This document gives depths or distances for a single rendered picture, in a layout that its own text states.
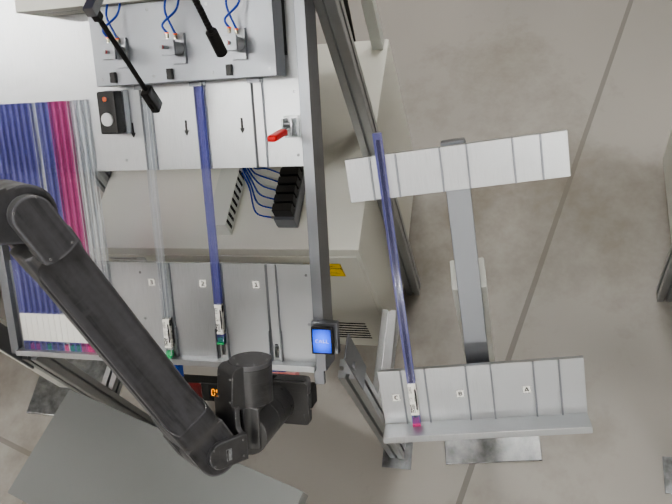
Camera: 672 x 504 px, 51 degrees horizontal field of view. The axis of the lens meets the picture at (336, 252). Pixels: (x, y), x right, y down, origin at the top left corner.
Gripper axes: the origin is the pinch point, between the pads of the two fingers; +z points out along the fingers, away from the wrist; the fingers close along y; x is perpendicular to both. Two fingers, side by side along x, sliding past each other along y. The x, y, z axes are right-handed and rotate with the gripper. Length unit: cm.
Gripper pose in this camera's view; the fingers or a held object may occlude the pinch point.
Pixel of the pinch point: (295, 378)
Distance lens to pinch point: 112.3
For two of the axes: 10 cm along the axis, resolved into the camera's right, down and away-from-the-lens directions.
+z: 2.8, -2.1, 9.4
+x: 0.5, 9.8, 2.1
